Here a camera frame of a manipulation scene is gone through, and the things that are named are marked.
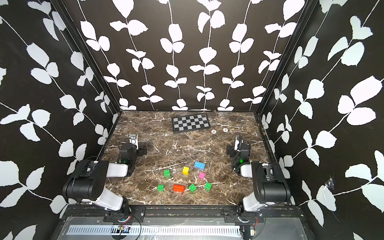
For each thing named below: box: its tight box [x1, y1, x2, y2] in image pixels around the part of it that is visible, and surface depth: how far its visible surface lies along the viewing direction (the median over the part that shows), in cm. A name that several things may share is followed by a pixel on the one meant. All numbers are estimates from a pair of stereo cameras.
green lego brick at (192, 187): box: [188, 183, 197, 192], surface depth 81 cm
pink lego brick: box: [199, 172, 206, 180], surface depth 88 cm
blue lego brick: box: [194, 161, 206, 170], surface depth 92 cm
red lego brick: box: [172, 184, 186, 193], surface depth 83 cm
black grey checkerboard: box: [171, 112, 211, 134], surface depth 113 cm
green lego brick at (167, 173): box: [163, 169, 171, 178], surface depth 87 cm
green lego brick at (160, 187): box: [157, 184, 165, 192], surface depth 83 cm
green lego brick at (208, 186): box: [204, 182, 213, 192], surface depth 82 cm
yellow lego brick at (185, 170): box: [182, 166, 190, 176], surface depth 89 cm
